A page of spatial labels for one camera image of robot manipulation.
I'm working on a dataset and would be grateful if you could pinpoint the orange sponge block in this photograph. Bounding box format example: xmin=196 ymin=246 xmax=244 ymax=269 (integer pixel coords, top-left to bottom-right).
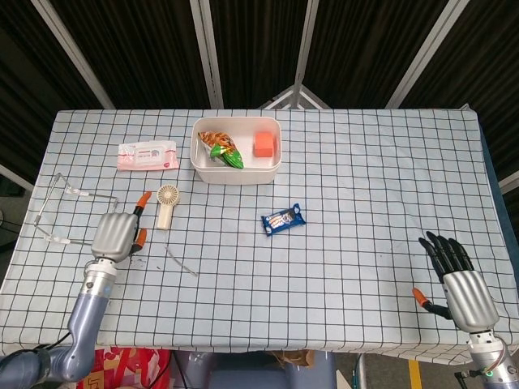
xmin=253 ymin=130 xmax=278 ymax=158

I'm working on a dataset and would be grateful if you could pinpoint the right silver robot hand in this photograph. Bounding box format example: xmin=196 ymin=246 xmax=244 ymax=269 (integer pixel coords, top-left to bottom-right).
xmin=412 ymin=230 xmax=500 ymax=334

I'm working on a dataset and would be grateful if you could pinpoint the white metal floor stand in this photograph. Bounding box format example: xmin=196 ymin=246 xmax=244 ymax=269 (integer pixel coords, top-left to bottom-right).
xmin=258 ymin=83 xmax=332 ymax=109

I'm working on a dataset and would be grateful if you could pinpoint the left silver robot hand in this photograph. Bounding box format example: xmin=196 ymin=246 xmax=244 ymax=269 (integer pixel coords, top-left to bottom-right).
xmin=89 ymin=190 xmax=154 ymax=263

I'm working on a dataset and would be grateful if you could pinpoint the pink wet wipes pack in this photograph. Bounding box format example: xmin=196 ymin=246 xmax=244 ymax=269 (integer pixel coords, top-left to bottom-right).
xmin=116 ymin=139 xmax=180 ymax=172

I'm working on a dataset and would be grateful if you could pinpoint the green orange snack bag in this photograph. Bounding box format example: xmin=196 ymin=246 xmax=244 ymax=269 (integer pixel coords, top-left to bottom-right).
xmin=197 ymin=130 xmax=245 ymax=169

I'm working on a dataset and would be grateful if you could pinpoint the blue grey chair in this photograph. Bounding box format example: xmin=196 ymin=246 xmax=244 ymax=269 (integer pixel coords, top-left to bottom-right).
xmin=174 ymin=350 xmax=338 ymax=389

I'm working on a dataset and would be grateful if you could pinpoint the red patterned bag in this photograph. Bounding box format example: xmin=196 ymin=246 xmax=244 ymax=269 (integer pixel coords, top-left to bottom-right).
xmin=78 ymin=346 xmax=174 ymax=389

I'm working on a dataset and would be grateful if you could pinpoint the white plastic storage box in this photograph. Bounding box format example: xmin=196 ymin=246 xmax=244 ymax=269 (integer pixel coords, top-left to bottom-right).
xmin=190 ymin=116 xmax=283 ymax=185

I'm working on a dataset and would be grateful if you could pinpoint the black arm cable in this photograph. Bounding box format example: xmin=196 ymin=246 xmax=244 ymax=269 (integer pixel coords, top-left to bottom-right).
xmin=453 ymin=369 xmax=487 ymax=381

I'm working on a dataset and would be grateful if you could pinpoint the brown paper bag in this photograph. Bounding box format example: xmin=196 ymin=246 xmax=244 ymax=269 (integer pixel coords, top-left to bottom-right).
xmin=270 ymin=348 xmax=315 ymax=368

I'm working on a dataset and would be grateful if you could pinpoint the thin clear plastic strip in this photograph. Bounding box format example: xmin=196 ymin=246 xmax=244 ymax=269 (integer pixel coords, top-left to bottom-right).
xmin=164 ymin=245 xmax=199 ymax=278

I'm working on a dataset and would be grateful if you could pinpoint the white partition frame post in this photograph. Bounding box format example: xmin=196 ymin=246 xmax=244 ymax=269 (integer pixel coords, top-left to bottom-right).
xmin=189 ymin=0 xmax=225 ymax=109
xmin=292 ymin=0 xmax=322 ymax=87
xmin=384 ymin=0 xmax=472 ymax=109
xmin=31 ymin=0 xmax=118 ymax=109

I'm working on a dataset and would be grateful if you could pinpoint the small beige handheld fan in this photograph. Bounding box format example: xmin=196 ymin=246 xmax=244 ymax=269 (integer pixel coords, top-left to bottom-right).
xmin=156 ymin=185 xmax=180 ymax=233

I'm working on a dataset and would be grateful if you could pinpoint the bent metal wire frame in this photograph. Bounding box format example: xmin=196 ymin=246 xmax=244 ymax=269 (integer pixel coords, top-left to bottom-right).
xmin=34 ymin=173 xmax=121 ymax=246

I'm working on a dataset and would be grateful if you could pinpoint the blue cookie packet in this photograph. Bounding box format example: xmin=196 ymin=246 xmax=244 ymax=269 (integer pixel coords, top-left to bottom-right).
xmin=260 ymin=203 xmax=307 ymax=237

